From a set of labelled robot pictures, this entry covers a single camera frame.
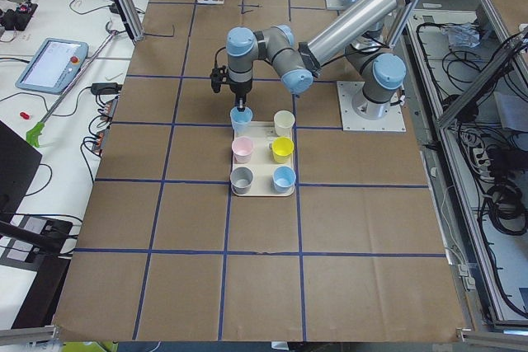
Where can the yellow plastic cup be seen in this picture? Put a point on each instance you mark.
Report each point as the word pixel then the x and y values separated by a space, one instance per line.
pixel 282 149

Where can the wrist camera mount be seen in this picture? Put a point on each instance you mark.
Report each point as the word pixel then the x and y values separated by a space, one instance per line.
pixel 219 76

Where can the metal reacher grabber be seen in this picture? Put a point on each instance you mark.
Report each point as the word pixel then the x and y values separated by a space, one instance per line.
pixel 33 134

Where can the pink plastic cup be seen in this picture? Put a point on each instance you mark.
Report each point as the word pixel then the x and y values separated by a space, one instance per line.
pixel 242 148

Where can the light blue plastic cup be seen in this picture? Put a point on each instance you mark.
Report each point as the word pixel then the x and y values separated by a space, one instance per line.
pixel 240 119

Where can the white plastic cup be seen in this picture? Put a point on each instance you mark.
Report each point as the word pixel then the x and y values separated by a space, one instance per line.
pixel 283 122

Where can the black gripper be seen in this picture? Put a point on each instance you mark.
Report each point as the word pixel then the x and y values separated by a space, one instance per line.
pixel 240 88

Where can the grey plastic cup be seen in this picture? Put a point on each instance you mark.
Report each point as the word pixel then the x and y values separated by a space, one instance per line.
pixel 241 179

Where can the blue teach pendant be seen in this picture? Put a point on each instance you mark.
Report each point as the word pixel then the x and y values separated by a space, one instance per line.
pixel 54 66

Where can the cream plastic tray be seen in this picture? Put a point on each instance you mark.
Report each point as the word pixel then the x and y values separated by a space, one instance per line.
pixel 262 163

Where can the light blue cup on tray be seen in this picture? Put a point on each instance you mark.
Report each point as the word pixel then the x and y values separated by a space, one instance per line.
pixel 283 179

